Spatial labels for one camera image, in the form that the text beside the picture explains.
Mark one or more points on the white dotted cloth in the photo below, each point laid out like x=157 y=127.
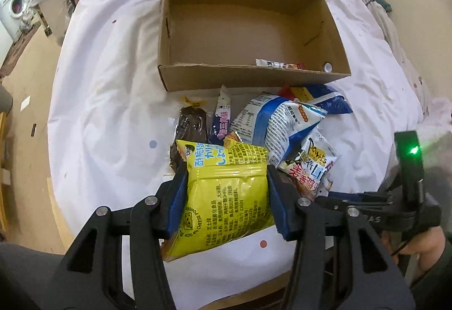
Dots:
x=116 y=84

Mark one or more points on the white snack bar wrapper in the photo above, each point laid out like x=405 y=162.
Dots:
x=275 y=64

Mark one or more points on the white cartoon snack packet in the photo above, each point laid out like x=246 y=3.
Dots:
x=310 y=161

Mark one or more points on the red yellow snack packet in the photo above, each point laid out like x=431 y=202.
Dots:
x=298 y=92

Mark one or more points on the small black stick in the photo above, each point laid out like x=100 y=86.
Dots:
x=33 y=130

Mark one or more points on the dark blue snack packet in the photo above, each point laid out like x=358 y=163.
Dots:
x=335 y=103

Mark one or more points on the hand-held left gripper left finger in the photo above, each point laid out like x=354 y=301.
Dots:
x=178 y=198

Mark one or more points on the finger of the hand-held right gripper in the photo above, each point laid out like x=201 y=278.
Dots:
x=353 y=205

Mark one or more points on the pale floral blanket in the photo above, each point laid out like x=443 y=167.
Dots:
x=423 y=84

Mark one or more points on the white washing machine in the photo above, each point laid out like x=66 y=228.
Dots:
x=16 y=6

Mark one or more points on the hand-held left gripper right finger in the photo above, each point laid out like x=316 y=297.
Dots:
x=279 y=204

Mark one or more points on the person's right forearm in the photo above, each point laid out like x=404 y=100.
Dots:
x=438 y=281

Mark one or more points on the blue white snack bag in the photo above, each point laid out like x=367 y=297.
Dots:
x=282 y=126

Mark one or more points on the brown chocolate snack packet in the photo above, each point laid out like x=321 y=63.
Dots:
x=190 y=126

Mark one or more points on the person's right hand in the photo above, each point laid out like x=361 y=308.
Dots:
x=427 y=246

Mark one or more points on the yellow snack bag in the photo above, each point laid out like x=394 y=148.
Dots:
x=226 y=200

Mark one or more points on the white paper scrap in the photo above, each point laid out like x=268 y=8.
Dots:
x=26 y=103

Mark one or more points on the cardboard box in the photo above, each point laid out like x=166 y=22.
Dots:
x=247 y=24

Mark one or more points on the small silver round cap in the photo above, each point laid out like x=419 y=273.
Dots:
x=327 y=67

